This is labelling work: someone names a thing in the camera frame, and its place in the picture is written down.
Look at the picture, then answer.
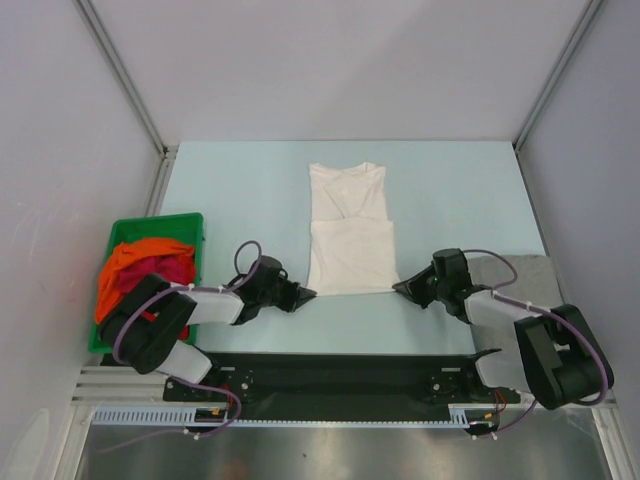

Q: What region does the white printed t-shirt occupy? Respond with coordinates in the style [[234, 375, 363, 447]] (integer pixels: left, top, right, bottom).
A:
[[307, 162, 399, 296]]

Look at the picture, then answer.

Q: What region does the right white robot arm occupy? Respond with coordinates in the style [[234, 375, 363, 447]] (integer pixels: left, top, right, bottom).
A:
[[393, 249, 614, 410]]

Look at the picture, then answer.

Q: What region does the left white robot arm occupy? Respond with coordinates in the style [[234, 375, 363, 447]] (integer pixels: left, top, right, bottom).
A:
[[98, 256, 317, 400]]

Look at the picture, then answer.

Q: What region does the folded grey t-shirt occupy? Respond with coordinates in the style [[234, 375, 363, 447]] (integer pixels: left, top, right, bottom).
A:
[[468, 255, 563, 307]]

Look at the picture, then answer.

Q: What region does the magenta t-shirt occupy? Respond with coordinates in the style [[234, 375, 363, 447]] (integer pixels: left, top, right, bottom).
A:
[[116, 255, 197, 293]]

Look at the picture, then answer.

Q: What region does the green plastic bin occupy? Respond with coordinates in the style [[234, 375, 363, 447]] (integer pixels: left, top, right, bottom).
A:
[[88, 213, 204, 354]]

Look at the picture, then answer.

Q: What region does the red t-shirt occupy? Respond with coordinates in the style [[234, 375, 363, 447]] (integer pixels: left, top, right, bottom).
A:
[[141, 311, 191, 342]]

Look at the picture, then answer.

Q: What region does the orange t-shirt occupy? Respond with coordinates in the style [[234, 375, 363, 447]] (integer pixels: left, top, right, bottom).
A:
[[94, 237, 196, 324]]

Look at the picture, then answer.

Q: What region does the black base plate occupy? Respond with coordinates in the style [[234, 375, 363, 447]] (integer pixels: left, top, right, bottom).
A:
[[162, 353, 520, 420]]

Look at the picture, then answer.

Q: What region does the white slotted cable duct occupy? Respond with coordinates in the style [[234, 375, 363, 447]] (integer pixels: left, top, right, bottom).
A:
[[91, 405, 497, 429]]

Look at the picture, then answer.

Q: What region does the left corner aluminium post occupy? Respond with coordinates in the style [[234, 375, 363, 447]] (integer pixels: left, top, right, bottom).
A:
[[72, 0, 168, 158]]

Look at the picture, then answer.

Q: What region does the corner aluminium post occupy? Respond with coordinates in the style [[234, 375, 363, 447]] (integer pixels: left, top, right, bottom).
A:
[[512, 0, 608, 155], [72, 0, 168, 158]]

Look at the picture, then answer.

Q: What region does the aluminium frame rail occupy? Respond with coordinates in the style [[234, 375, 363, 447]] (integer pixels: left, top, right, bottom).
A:
[[71, 366, 167, 406]]

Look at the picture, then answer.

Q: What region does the right corner aluminium post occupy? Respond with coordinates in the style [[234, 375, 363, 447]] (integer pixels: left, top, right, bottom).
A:
[[512, 0, 608, 155]]

